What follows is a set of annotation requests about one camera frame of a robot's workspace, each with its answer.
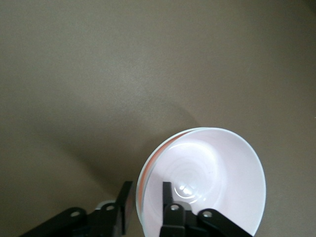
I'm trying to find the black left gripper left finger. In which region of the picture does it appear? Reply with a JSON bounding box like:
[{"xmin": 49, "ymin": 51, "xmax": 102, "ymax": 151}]
[{"xmin": 18, "ymin": 181, "xmax": 134, "ymax": 237}]

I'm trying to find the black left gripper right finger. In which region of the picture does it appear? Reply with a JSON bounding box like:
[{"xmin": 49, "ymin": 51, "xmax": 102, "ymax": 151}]
[{"xmin": 159, "ymin": 181, "xmax": 255, "ymax": 237}]

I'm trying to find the brown table cover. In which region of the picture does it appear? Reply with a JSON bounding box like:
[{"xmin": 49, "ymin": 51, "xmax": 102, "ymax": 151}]
[{"xmin": 0, "ymin": 0, "xmax": 316, "ymax": 237}]

